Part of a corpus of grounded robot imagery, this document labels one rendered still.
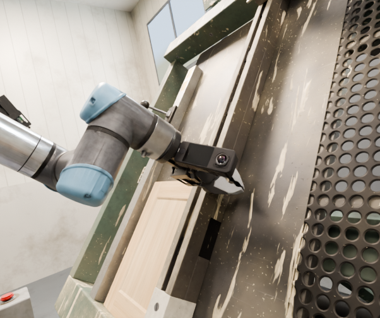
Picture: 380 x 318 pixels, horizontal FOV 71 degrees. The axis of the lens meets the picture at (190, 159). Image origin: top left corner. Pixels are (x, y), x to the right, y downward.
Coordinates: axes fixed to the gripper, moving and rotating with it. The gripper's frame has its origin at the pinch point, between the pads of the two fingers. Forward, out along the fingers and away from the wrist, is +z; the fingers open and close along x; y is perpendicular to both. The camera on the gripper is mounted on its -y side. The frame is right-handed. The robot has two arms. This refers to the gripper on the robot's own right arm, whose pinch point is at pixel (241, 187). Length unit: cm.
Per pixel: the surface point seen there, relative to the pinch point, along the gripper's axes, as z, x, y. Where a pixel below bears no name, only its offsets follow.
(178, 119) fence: 0, -30, 46
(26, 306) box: -16, 49, 63
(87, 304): -4, 40, 46
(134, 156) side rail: -2, -15, 70
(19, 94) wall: -84, -103, 377
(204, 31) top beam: -6, -72, 44
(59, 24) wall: -95, -228, 377
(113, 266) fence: -1, 28, 46
